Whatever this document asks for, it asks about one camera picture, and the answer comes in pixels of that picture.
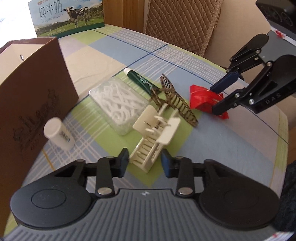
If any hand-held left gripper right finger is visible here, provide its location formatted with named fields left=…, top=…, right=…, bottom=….
left=161, top=148, right=234, bottom=198

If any leopard print hair clip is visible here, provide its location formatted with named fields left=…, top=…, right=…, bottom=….
left=150, top=74, right=199, bottom=127

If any milk carton case with cow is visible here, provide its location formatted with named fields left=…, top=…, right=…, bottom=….
left=28, top=0, right=105, bottom=39

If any green tube with white cap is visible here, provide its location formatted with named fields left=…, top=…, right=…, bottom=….
left=124, top=67, right=163, bottom=94

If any dark object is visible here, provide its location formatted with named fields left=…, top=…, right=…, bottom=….
left=255, top=0, right=296, bottom=24

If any chair with quilted brown cushion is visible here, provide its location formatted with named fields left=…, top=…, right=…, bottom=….
left=143, top=0, right=272, bottom=81

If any small white bottle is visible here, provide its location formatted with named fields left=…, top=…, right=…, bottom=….
left=44, top=117, right=75, bottom=151

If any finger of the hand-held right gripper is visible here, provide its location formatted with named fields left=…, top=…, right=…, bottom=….
left=210, top=34, right=270, bottom=92
left=211, top=61, right=280, bottom=116

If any clear box of floss picks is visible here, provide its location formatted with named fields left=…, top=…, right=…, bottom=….
left=89, top=77, right=149, bottom=136

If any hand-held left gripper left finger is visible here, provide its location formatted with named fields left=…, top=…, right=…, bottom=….
left=53, top=148, right=129, bottom=198

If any cream hair claw clip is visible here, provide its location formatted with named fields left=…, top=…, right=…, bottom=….
left=129, top=104, right=181, bottom=173

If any checked cloth desktop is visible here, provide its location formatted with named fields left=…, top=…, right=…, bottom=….
left=22, top=24, right=289, bottom=193

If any person's dark clothing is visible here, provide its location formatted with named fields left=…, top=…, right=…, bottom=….
left=279, top=158, right=296, bottom=233

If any red foil packet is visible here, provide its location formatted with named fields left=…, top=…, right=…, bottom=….
left=190, top=85, right=229, bottom=119

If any brown cardboard storage box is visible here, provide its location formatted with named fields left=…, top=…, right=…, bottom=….
left=0, top=37, right=79, bottom=186

